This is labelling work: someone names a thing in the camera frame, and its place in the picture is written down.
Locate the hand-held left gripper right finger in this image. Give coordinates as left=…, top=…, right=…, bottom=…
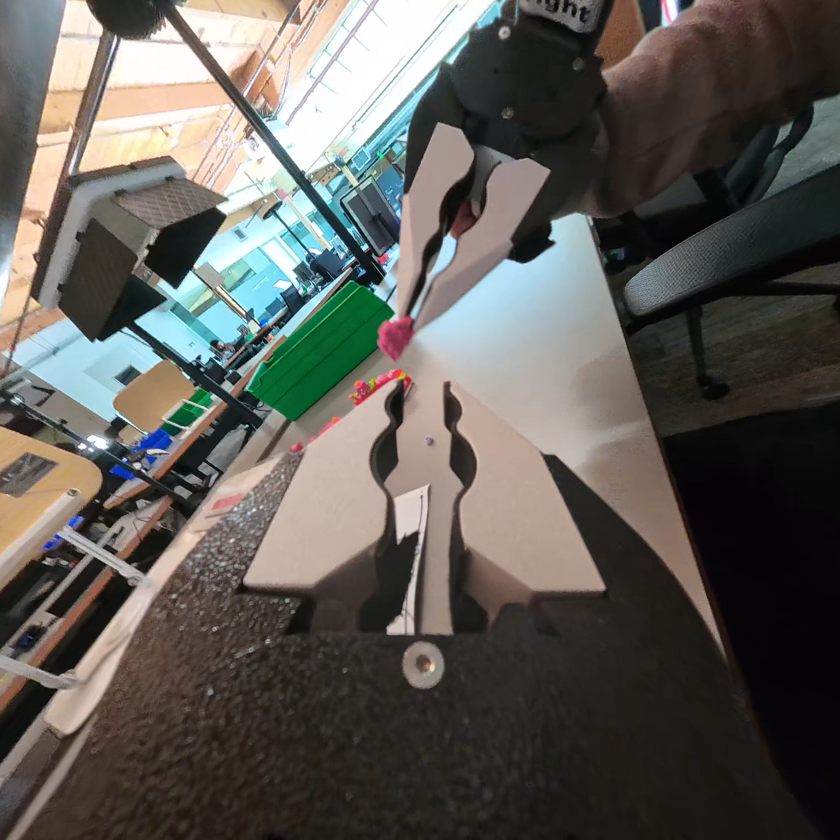
left=444, top=381, right=607, bottom=624

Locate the pink lego brick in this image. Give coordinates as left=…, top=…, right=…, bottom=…
left=377, top=316, right=416, bottom=362

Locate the blue plastic bin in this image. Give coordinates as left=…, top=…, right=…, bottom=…
left=108, top=430, right=181, bottom=480

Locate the green plastic bin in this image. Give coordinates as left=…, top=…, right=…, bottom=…
left=246, top=281, right=398, bottom=421

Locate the grey mesh office chair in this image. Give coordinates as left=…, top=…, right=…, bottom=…
left=620, top=177, right=840, bottom=401

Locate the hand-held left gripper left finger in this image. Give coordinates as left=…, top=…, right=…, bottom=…
left=243, top=379, right=406, bottom=601

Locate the silver stand pole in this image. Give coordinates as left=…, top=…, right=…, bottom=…
left=62, top=29, right=122, bottom=178

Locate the red curved lego flower assembly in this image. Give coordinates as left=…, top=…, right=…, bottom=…
left=348, top=369, right=414, bottom=404

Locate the dark pillar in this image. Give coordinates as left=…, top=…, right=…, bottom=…
left=0, top=0, right=67, bottom=309

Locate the small green bin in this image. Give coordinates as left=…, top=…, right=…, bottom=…
left=161, top=388, right=214, bottom=437

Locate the black light stand pole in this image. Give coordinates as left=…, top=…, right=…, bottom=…
left=157, top=0, right=388, bottom=286

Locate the black computer monitor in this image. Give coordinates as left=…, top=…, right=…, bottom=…
left=340, top=176, right=401, bottom=257

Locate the wooden chair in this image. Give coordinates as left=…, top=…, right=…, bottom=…
left=112, top=360, right=198, bottom=447

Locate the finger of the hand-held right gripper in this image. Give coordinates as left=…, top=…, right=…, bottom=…
left=408, top=159, right=552, bottom=329
left=395, top=122, right=476, bottom=319

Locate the square softbox lamp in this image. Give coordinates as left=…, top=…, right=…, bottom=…
left=31, top=156, right=227, bottom=342

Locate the black office chair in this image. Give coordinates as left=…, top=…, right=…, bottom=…
left=594, top=105, right=815, bottom=263

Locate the black round knob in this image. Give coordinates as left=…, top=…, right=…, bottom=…
left=85, top=0, right=181, bottom=40

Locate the person's right forearm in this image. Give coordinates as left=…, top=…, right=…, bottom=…
left=587, top=0, right=840, bottom=221

